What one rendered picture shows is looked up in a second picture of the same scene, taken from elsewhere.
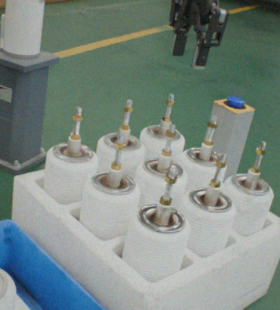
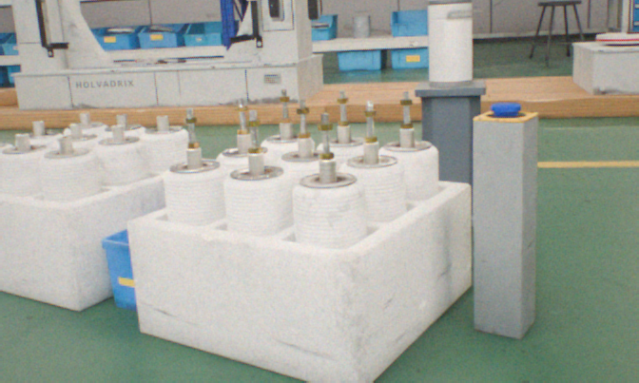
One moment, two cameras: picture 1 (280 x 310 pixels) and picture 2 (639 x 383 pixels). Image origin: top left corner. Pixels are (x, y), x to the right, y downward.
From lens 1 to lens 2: 1.26 m
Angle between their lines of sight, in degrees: 76
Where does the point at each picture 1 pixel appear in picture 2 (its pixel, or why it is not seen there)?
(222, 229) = (231, 201)
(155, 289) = (144, 220)
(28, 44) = (437, 68)
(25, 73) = (428, 101)
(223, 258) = (219, 235)
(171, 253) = (168, 194)
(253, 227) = (300, 235)
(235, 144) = (491, 178)
